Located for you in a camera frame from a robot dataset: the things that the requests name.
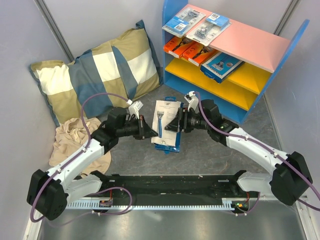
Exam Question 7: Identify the slotted cable duct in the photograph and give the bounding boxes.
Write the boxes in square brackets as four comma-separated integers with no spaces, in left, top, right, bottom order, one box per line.
[66,197,235,211]

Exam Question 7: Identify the white blue razor box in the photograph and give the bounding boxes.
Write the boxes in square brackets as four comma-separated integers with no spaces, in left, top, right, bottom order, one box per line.
[151,96,183,154]

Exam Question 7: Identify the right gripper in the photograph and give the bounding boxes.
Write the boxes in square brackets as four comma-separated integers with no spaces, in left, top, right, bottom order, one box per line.
[164,108,210,134]

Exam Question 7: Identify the small orange razor box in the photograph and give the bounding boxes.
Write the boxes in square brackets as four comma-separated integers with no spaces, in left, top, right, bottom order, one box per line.
[181,42,218,67]

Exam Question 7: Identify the orange Gillette Fusion5 box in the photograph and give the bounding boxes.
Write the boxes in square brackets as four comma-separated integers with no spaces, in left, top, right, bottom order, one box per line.
[163,36,195,59]

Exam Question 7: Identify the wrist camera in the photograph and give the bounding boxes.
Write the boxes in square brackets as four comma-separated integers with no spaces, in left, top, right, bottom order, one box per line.
[184,91,199,111]
[126,99,144,118]

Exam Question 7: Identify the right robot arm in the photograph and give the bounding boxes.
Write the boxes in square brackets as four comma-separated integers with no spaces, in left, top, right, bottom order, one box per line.
[164,98,313,206]

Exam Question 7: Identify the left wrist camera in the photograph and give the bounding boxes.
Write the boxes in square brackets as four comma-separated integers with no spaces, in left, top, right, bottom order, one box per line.
[126,99,144,118]

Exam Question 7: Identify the clear blister razor pack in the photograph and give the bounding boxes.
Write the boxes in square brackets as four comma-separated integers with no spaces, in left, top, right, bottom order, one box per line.
[186,12,232,47]
[162,7,206,38]

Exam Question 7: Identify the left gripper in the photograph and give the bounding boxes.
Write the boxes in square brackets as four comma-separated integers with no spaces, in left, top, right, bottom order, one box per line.
[116,115,158,140]

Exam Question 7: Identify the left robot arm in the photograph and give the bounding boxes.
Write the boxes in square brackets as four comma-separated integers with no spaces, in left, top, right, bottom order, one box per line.
[27,107,158,223]

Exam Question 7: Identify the checked beige blue pillow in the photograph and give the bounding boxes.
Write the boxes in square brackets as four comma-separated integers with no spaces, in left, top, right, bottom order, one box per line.
[29,20,163,126]

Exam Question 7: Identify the blue shelf with coloured boards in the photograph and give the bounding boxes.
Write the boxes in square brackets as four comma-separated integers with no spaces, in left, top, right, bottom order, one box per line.
[162,0,309,124]

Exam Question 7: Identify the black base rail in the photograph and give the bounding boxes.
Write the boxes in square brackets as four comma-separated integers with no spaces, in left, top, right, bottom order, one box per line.
[92,170,258,205]

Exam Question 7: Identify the beige crumpled cloth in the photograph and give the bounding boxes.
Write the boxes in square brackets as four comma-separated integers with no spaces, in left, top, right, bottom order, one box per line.
[49,118,112,178]

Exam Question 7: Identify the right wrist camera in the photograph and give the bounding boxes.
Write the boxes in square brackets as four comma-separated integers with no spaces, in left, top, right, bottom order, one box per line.
[184,91,199,111]

